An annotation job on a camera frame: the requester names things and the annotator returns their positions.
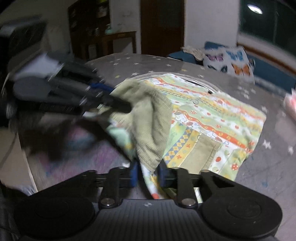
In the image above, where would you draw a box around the dark window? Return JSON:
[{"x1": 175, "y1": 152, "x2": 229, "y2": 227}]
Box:
[{"x1": 239, "y1": 1, "x2": 295, "y2": 56}]

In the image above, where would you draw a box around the blue sofa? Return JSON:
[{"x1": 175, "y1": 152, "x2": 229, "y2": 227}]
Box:
[{"x1": 167, "y1": 41, "x2": 295, "y2": 96}]

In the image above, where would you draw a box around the pink tissue box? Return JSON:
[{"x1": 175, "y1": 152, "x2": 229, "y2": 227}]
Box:
[{"x1": 283, "y1": 89, "x2": 296, "y2": 121}]

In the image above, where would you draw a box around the colourful patterned child garment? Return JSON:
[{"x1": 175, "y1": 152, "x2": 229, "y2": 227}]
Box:
[{"x1": 96, "y1": 73, "x2": 266, "y2": 199}]

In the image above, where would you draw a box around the dark wooden door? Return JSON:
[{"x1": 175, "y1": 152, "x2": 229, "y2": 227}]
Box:
[{"x1": 140, "y1": 0, "x2": 185, "y2": 57}]

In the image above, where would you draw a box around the cream crocheted cloth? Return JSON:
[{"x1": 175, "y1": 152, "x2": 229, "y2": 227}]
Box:
[{"x1": 181, "y1": 46, "x2": 205, "y2": 61}]

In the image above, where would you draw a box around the butterfly print pillow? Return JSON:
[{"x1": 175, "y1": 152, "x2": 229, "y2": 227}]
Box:
[{"x1": 203, "y1": 47, "x2": 255, "y2": 83}]

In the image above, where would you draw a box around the wooden side table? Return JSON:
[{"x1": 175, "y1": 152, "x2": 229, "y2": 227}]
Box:
[{"x1": 101, "y1": 31, "x2": 137, "y2": 56}]

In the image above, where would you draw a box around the dark wooden shelf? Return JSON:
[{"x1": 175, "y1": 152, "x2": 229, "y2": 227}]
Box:
[{"x1": 68, "y1": 0, "x2": 110, "y2": 61}]

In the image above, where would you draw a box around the round induction cooktop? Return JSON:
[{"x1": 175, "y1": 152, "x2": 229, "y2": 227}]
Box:
[{"x1": 133, "y1": 72, "x2": 223, "y2": 93}]

